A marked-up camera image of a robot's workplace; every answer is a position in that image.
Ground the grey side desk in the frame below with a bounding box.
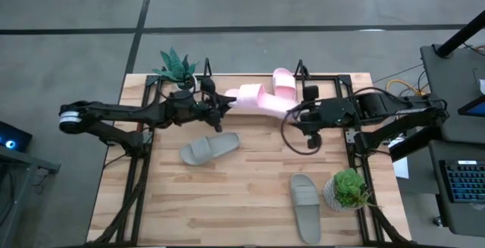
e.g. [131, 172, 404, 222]
[419, 42, 485, 238]

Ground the grey metal cart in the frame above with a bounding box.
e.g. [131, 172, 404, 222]
[0, 145, 61, 248]

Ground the grey slide sandal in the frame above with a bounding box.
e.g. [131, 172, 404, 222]
[289, 172, 323, 246]
[178, 131, 242, 167]

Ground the yellow cable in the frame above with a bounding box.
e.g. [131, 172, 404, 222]
[385, 78, 431, 98]

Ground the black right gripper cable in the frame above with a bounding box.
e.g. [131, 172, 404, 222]
[280, 105, 318, 156]

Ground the black frame wooden shoe shelf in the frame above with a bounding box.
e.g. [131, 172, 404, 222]
[202, 57, 310, 121]

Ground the tablet with blue screen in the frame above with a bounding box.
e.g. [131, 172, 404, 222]
[457, 95, 485, 118]

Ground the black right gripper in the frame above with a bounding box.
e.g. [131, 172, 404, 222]
[289, 84, 324, 150]

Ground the green succulent in patterned pot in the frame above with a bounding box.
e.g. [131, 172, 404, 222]
[321, 167, 376, 213]

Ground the white paper sheet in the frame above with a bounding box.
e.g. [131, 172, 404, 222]
[390, 137, 411, 180]

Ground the pink slide sandal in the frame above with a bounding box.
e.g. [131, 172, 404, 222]
[271, 67, 298, 102]
[225, 83, 301, 121]

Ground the backlit black keyboard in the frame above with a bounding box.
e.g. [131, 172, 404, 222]
[439, 159, 485, 204]

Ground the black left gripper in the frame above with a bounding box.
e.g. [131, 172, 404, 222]
[195, 76, 238, 133]

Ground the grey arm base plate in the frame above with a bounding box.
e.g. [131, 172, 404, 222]
[344, 128, 360, 146]

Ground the black diagonal pole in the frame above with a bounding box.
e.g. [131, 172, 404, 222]
[434, 9, 485, 58]

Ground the black metal table frame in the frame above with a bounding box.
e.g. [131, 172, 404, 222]
[85, 73, 418, 248]

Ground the black device with blue light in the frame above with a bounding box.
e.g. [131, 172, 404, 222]
[0, 121, 33, 153]

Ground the snake plant in white pot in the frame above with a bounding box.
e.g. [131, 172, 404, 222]
[152, 46, 200, 92]

